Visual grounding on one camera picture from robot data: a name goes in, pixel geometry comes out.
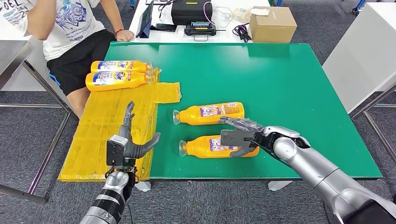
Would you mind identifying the orange detergent bottle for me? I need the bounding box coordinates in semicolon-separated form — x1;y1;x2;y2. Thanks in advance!
85;70;154;92
90;60;154;74
178;135;260;159
172;102;245;126

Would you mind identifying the coiled black cable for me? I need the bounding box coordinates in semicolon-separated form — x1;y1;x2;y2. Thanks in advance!
232;23;252;43

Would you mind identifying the person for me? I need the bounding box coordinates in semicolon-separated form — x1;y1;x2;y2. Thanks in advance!
0;0;135;119

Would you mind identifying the person's left hand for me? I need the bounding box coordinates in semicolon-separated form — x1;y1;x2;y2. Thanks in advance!
115;28;135;42

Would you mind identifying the white desk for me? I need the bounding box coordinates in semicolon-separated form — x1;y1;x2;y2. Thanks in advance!
128;0;271;44

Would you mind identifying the black smartphone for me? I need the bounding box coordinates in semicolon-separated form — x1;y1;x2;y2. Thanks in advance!
150;23;177;33

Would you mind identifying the brown cardboard box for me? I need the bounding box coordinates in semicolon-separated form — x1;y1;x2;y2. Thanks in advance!
249;6;297;43

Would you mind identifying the black handheld device with screen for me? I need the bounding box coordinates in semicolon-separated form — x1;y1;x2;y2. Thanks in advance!
184;21;217;42

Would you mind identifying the white paper sheet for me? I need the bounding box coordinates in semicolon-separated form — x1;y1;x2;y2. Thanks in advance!
250;7;270;16

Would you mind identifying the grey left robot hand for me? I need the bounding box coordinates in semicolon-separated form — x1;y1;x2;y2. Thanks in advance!
117;101;162;160

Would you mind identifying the tablet in dark folio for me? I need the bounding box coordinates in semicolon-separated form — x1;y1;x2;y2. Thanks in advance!
135;1;154;39

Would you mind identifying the yellow taped cardboard mat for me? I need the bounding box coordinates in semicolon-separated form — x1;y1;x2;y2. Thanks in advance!
57;68;182;182

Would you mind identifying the purple cable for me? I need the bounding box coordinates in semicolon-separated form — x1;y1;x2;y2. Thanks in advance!
202;1;216;25

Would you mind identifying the blue cart frame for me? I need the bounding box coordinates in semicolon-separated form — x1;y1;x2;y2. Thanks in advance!
352;0;368;14

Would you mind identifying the black case with yellow stripe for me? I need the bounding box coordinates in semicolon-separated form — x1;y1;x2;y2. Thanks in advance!
170;0;213;26

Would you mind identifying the metal table frame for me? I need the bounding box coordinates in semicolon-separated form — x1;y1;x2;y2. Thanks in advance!
351;83;396;164

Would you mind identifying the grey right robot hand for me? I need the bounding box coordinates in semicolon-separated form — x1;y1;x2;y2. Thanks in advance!
217;116;264;158

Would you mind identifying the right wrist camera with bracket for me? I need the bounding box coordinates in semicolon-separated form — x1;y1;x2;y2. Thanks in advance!
220;130;258;148

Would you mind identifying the white charger cable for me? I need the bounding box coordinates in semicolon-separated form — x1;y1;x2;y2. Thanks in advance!
216;5;233;20

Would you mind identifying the thin black cable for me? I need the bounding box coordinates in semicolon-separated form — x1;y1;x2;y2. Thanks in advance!
157;0;176;19

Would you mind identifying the steel table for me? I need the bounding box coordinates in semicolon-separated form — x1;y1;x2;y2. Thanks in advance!
0;39;78;205

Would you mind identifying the clear plastic bag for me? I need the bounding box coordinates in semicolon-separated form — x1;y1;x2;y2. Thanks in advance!
232;7;251;22

